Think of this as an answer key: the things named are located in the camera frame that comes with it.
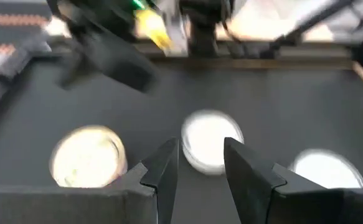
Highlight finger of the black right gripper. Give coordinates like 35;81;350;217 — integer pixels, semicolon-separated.
57;52;87;91
72;30;159;93

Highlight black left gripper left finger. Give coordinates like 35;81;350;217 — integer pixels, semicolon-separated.
0;137;180;224

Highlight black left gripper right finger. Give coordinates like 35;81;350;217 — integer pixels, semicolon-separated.
224;137;363;224

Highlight blue label seafood can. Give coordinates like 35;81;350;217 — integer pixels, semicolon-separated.
49;124;128;189

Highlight green label tuna can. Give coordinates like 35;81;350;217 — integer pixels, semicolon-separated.
288;148;363;190
180;108;245;175

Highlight hazard striped floor mat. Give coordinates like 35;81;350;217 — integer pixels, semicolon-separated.
0;0;54;78

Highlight black table mat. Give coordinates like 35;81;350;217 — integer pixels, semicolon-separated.
0;57;363;224

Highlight silver mounting bracket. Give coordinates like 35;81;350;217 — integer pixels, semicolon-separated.
162;0;190;58

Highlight black aluminium table frame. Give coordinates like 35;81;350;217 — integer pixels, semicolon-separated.
0;0;363;122

